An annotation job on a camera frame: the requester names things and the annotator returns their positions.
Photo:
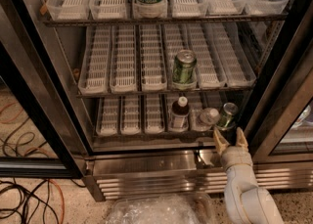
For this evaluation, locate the stainless steel display fridge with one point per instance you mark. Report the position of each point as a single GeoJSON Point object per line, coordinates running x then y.
{"type": "Point", "coordinates": [119, 168]}

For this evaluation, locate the green can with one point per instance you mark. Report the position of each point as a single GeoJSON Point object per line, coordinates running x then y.
{"type": "Point", "coordinates": [183, 67]}
{"type": "Point", "coordinates": [227, 115]}

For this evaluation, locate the top wire shelf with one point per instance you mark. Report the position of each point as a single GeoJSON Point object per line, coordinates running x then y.
{"type": "Point", "coordinates": [234, 18]}

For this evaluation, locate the clear water bottle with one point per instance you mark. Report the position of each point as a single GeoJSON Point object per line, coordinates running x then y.
{"type": "Point", "coordinates": [208, 117]}

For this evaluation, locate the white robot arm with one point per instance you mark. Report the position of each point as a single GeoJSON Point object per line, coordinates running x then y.
{"type": "Point", "coordinates": [246, 202]}

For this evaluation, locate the clear plastic bag container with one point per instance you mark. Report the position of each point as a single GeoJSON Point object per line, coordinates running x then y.
{"type": "Point", "coordinates": [189, 208]}

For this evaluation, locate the wire shelf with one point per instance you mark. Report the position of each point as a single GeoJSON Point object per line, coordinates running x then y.
{"type": "Point", "coordinates": [234, 18]}
{"type": "Point", "coordinates": [168, 135]}
{"type": "Point", "coordinates": [161, 92]}

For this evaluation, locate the bottom wire shelf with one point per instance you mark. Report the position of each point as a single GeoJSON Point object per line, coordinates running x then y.
{"type": "Point", "coordinates": [168, 135]}

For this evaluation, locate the brown bottle with white cap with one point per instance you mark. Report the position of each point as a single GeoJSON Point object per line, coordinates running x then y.
{"type": "Point", "coordinates": [179, 114]}

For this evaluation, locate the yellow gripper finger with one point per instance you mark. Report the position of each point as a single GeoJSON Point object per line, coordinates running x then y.
{"type": "Point", "coordinates": [241, 141]}
{"type": "Point", "coordinates": [221, 144]}

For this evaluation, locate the middle wire shelf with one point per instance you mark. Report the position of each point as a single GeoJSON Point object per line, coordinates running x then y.
{"type": "Point", "coordinates": [161, 92]}

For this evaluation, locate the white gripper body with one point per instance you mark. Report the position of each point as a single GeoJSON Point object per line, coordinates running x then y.
{"type": "Point", "coordinates": [236, 156]}

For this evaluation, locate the open glass fridge door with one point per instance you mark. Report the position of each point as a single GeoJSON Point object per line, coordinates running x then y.
{"type": "Point", "coordinates": [33, 64]}

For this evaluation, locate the right glass fridge door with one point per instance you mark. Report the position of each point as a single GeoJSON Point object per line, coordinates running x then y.
{"type": "Point", "coordinates": [280, 136]}

